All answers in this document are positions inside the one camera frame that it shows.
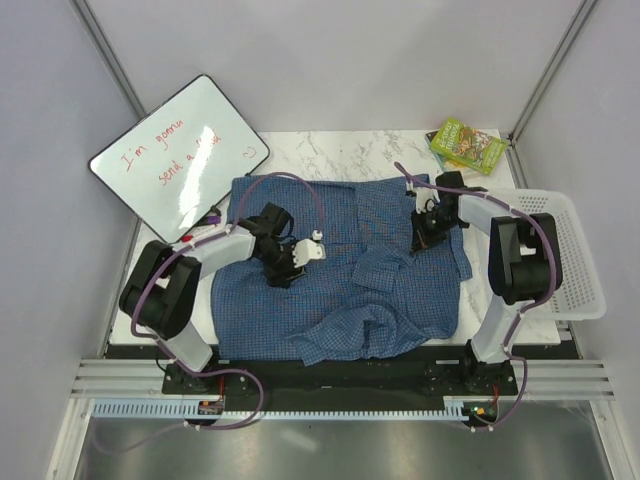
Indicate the blue checked long sleeve shirt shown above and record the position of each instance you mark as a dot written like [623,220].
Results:
[371,297]

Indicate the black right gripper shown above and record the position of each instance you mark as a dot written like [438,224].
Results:
[421,238]

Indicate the grey corner post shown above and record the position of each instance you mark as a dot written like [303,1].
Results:
[559,56]
[109,56]

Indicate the green illustrated book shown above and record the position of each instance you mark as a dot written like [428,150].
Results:
[459,147]

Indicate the aluminium frame rails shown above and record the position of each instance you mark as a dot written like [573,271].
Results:
[556,373]

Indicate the whiteboard with red writing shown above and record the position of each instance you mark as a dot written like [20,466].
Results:
[179,161]

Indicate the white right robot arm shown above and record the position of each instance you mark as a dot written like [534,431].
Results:
[524,268]

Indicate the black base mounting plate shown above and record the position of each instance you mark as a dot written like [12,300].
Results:
[419,379]

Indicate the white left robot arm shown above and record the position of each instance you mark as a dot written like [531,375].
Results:
[161,290]

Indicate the left grey corner post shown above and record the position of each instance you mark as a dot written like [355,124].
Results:
[109,56]

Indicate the right grey corner post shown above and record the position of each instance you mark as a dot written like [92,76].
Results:
[559,56]

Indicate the white slotted cable duct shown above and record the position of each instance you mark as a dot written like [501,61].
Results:
[197,410]

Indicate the white perforated plastic basket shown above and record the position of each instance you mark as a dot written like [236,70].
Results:
[580,296]

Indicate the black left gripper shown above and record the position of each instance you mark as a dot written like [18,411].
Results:
[282,277]

